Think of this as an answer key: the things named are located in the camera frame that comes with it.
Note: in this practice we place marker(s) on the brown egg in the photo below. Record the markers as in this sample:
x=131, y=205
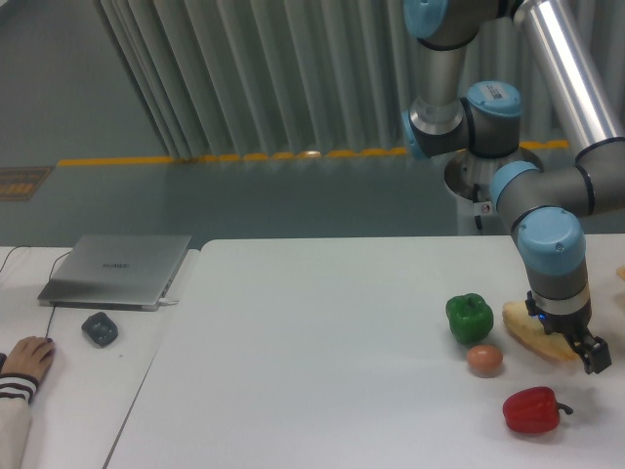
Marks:
x=484, y=359

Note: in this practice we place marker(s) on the silver closed laptop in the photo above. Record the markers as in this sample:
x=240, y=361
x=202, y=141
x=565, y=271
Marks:
x=116, y=272

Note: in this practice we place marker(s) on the small dark grey device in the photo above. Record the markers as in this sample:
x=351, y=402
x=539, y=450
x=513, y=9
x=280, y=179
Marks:
x=100, y=329

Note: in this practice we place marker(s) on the forearm in striped cuff sleeve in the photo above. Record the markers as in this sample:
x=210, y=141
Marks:
x=16, y=392

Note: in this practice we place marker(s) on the white usb plug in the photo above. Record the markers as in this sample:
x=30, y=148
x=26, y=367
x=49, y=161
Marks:
x=167, y=302

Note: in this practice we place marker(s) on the pale corrugated curtain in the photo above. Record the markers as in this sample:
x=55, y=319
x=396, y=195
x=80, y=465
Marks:
x=243, y=77

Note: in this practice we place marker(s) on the triangular toasted bread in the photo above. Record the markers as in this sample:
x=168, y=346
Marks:
x=530, y=333

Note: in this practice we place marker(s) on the wicker basket edge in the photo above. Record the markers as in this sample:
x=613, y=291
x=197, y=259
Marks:
x=621, y=272

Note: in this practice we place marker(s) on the green bell pepper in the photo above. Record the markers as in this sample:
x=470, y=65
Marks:
x=470, y=318

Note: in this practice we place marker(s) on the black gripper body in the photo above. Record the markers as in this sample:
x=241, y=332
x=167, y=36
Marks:
x=571, y=325

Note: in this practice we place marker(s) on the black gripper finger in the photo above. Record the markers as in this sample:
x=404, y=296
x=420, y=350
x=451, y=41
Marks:
x=592, y=350

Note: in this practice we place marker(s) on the person's hand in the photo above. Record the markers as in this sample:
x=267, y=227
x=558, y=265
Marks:
x=26, y=359

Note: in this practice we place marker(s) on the red bell pepper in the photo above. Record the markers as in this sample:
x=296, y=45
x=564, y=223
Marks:
x=534, y=410

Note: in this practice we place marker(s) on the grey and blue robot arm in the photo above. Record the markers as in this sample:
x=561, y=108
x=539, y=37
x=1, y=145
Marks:
x=541, y=210

